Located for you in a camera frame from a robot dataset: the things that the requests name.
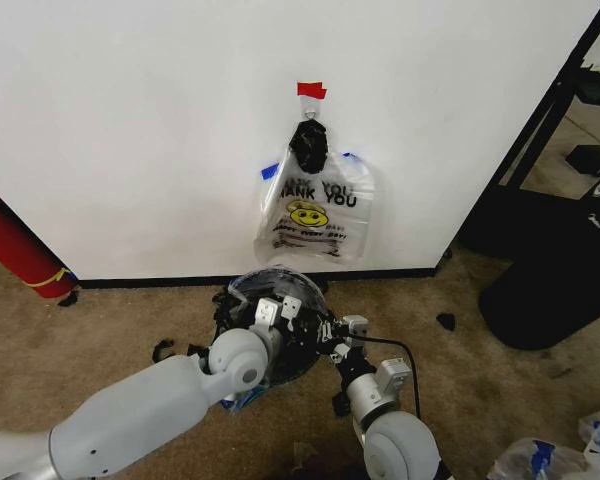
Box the black round trash bin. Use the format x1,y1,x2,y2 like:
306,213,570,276
211,264,342,387

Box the clear blue-striped plastic bag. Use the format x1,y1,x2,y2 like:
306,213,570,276
218,383,267,413

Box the clear smiley print plastic bag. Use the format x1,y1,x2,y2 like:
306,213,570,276
253,148,373,266

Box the black crumpled bag bundle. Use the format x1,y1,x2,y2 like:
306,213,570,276
289,118,330,173

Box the tall black floor appliance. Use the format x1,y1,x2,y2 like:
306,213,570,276
478,175,600,352

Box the red tape strip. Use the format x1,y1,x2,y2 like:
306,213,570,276
296,80,329,101

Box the red cylinder with yellow band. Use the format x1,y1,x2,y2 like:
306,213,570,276
0,176,77,301

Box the flat black box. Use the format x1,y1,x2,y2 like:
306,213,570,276
564,144,600,178

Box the black robot wrist cable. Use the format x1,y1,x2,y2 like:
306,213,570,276
355,337,423,420

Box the black metal rack frame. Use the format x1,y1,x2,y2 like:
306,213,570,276
458,0,600,262

